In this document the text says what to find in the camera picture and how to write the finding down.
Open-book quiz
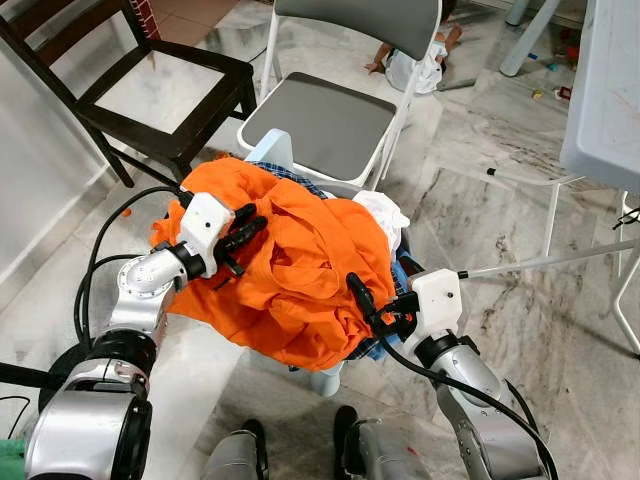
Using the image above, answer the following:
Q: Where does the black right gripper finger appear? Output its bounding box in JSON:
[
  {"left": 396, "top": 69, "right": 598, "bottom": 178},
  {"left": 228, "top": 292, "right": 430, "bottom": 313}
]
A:
[{"left": 345, "top": 272, "right": 386, "bottom": 326}]

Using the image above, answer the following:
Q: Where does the orange garment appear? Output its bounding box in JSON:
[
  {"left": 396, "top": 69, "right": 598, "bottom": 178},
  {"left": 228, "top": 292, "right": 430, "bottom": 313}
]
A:
[{"left": 150, "top": 155, "right": 401, "bottom": 373}]

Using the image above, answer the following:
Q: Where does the blue plaid cloth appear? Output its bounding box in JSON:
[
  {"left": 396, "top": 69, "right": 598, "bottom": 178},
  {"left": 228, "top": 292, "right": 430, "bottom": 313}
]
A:
[{"left": 243, "top": 158, "right": 331, "bottom": 201}]

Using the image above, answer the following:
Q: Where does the white cloth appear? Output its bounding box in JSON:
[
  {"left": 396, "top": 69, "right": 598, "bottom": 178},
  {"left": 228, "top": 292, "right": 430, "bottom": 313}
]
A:
[{"left": 353, "top": 190, "right": 412, "bottom": 253}]

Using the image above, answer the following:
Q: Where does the dark wooden chair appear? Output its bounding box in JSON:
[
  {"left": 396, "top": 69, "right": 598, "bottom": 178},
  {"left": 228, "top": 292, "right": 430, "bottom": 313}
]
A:
[{"left": 0, "top": 0, "right": 259, "bottom": 189}]

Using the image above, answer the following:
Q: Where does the robot right leg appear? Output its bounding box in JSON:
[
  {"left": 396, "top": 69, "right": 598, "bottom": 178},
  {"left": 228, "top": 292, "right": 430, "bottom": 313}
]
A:
[{"left": 333, "top": 405, "right": 433, "bottom": 480}]

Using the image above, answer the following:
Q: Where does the robot leg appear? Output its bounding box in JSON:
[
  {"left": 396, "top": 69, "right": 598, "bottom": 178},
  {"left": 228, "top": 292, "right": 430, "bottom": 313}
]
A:
[
  {"left": 200, "top": 420, "right": 271, "bottom": 480},
  {"left": 333, "top": 405, "right": 433, "bottom": 480}
]

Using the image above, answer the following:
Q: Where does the robot left leg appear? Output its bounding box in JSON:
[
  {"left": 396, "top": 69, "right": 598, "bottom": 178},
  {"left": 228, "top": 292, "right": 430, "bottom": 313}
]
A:
[{"left": 200, "top": 420, "right": 271, "bottom": 480}]

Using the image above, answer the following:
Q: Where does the child in white shirt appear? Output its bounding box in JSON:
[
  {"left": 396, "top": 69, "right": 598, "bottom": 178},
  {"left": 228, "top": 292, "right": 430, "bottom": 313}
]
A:
[{"left": 365, "top": 3, "right": 464, "bottom": 97}]

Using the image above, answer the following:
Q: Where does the grey folding table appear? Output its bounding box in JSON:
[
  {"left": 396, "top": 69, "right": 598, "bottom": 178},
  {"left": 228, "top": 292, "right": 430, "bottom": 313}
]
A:
[{"left": 460, "top": 0, "right": 640, "bottom": 353}]

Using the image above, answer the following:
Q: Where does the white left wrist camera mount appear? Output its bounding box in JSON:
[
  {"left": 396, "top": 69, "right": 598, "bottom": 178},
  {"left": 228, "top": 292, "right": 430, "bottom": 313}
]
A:
[{"left": 178, "top": 192, "right": 237, "bottom": 279}]

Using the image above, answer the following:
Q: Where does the white frame folding chair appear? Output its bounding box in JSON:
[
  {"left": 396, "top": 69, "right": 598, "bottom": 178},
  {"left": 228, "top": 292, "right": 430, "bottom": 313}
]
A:
[{"left": 238, "top": 0, "right": 443, "bottom": 193}]

